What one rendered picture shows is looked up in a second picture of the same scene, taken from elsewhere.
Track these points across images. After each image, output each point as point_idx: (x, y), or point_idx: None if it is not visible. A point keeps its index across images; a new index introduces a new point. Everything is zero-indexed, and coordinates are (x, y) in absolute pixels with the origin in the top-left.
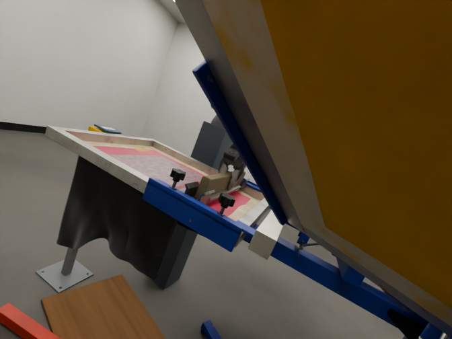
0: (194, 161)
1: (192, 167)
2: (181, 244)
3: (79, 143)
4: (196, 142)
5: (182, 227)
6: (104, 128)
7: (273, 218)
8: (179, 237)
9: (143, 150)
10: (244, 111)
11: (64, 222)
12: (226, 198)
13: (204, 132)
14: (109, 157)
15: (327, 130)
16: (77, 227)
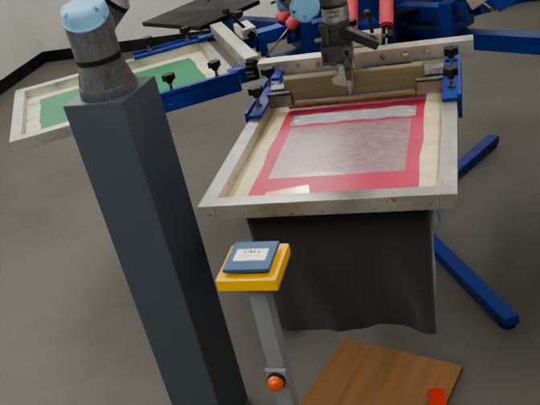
0: (247, 145)
1: (255, 153)
2: (223, 315)
3: (456, 155)
4: (141, 154)
5: (210, 295)
6: (272, 247)
7: (428, 42)
8: (217, 313)
9: (288, 190)
10: None
11: None
12: (456, 47)
13: (137, 120)
14: (448, 132)
15: None
16: None
